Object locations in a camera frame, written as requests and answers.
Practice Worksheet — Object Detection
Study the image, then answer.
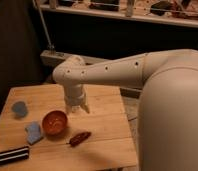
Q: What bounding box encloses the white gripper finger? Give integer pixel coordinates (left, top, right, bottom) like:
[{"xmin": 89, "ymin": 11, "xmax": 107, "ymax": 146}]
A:
[
  {"xmin": 81, "ymin": 103, "xmax": 90, "ymax": 114},
  {"xmin": 66, "ymin": 105, "xmax": 72, "ymax": 114}
]

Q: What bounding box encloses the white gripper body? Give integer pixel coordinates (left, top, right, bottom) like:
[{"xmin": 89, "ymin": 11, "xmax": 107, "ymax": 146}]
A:
[{"xmin": 64, "ymin": 84, "xmax": 86, "ymax": 106}]

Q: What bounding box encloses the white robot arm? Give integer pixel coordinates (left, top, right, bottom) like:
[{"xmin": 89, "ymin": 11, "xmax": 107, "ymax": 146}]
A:
[{"xmin": 53, "ymin": 49, "xmax": 198, "ymax": 171}]

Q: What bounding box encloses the orange bowl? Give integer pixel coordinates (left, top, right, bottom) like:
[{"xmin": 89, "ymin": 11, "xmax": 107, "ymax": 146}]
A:
[{"xmin": 42, "ymin": 110, "xmax": 68, "ymax": 136}]

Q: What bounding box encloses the dark red chili pepper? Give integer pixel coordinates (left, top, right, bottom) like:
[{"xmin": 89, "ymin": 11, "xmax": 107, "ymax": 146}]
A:
[{"xmin": 69, "ymin": 131, "xmax": 91, "ymax": 147}]

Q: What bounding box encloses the blue sponge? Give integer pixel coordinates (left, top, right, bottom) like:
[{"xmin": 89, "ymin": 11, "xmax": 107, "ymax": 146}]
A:
[{"xmin": 25, "ymin": 122, "xmax": 43, "ymax": 145}]

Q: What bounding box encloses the blue round cup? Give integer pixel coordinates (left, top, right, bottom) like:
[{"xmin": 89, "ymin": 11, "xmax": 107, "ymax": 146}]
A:
[{"xmin": 11, "ymin": 101, "xmax": 28, "ymax": 117}]

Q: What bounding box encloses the metal lamp pole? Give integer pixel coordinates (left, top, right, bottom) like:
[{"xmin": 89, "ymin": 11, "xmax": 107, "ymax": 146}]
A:
[{"xmin": 33, "ymin": 0, "xmax": 55, "ymax": 53}]

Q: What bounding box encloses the black white striped block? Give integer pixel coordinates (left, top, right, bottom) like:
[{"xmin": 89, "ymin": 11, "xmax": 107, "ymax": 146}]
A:
[{"xmin": 0, "ymin": 146, "xmax": 29, "ymax": 166}]

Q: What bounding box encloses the wooden shelf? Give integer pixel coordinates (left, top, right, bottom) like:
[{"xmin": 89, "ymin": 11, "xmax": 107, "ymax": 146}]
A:
[{"xmin": 36, "ymin": 0, "xmax": 198, "ymax": 28}]

